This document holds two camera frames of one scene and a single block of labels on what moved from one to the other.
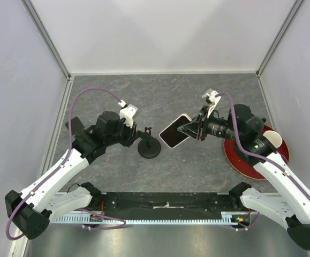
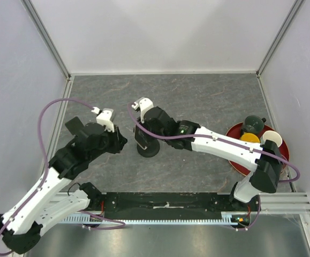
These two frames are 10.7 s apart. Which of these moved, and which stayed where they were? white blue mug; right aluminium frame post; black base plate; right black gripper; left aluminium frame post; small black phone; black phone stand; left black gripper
Moved: left black gripper; right black gripper
Stayed: right aluminium frame post; black base plate; white blue mug; black phone stand; small black phone; left aluminium frame post
